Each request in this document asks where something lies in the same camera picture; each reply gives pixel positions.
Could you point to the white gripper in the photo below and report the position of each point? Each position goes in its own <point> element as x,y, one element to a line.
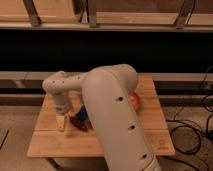
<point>61,109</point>

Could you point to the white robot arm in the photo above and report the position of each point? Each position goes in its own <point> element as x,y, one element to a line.
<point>105,92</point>

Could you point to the orange bowl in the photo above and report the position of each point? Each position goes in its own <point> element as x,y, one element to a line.
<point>135,100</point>

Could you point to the wooden shelf rail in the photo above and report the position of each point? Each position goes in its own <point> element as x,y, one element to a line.
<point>108,15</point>

